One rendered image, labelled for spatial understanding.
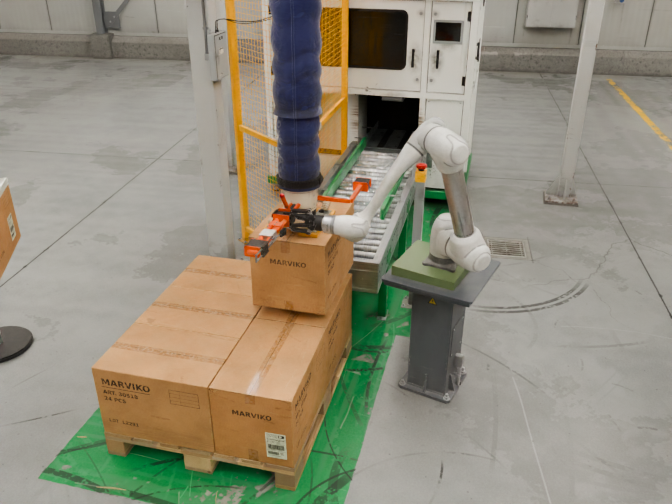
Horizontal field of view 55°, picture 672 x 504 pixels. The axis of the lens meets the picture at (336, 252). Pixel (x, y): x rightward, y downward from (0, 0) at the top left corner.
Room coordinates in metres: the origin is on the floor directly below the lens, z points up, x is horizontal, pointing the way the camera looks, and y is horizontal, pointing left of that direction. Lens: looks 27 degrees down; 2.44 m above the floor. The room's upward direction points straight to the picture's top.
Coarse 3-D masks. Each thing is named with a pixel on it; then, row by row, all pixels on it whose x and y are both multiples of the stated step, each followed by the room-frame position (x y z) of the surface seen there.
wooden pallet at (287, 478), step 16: (336, 368) 3.02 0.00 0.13; (336, 384) 3.02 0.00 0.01; (320, 416) 2.74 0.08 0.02; (112, 448) 2.48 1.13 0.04; (128, 448) 2.49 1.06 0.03; (160, 448) 2.41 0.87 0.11; (176, 448) 2.39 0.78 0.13; (304, 448) 2.50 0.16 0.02; (192, 464) 2.37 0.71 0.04; (208, 464) 2.35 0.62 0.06; (240, 464) 2.31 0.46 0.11; (256, 464) 2.29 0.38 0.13; (272, 464) 2.27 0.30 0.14; (304, 464) 2.39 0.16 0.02; (288, 480) 2.25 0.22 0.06
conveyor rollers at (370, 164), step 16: (368, 160) 5.48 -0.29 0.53; (384, 160) 5.45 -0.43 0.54; (352, 176) 5.06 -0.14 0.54; (368, 176) 5.03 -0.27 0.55; (384, 176) 5.08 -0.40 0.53; (336, 192) 4.71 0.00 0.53; (352, 192) 4.69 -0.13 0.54; (368, 192) 4.68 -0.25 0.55; (400, 192) 4.69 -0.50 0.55; (384, 224) 4.09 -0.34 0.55; (368, 240) 3.84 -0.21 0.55; (368, 256) 3.64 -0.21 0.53
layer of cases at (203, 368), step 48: (192, 288) 3.23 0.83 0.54; (240, 288) 3.23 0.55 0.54; (144, 336) 2.74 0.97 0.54; (192, 336) 2.74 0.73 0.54; (240, 336) 2.74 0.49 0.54; (288, 336) 2.74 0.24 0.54; (336, 336) 3.03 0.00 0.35; (96, 384) 2.48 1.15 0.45; (144, 384) 2.42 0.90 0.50; (192, 384) 2.36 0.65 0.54; (240, 384) 2.36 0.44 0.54; (288, 384) 2.36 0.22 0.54; (144, 432) 2.43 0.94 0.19; (192, 432) 2.37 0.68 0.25; (240, 432) 2.31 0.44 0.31; (288, 432) 2.25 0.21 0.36
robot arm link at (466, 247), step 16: (432, 144) 2.77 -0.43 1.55; (448, 144) 2.71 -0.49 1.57; (464, 144) 2.71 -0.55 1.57; (448, 160) 2.69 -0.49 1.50; (464, 160) 2.70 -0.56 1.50; (448, 176) 2.77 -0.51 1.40; (464, 176) 2.81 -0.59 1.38; (448, 192) 2.80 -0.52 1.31; (464, 192) 2.79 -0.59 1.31; (464, 208) 2.80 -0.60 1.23; (464, 224) 2.81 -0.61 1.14; (448, 240) 2.95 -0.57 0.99; (464, 240) 2.81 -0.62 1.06; (480, 240) 2.83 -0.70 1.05; (448, 256) 2.95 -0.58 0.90; (464, 256) 2.80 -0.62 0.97; (480, 256) 2.78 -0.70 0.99
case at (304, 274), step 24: (288, 240) 2.88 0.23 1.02; (312, 240) 2.88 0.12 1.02; (336, 240) 3.03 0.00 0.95; (264, 264) 2.90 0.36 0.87; (288, 264) 2.87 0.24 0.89; (312, 264) 2.84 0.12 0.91; (336, 264) 3.03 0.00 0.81; (264, 288) 2.90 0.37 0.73; (288, 288) 2.87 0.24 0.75; (312, 288) 2.84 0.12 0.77; (336, 288) 3.03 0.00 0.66; (312, 312) 2.84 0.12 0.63
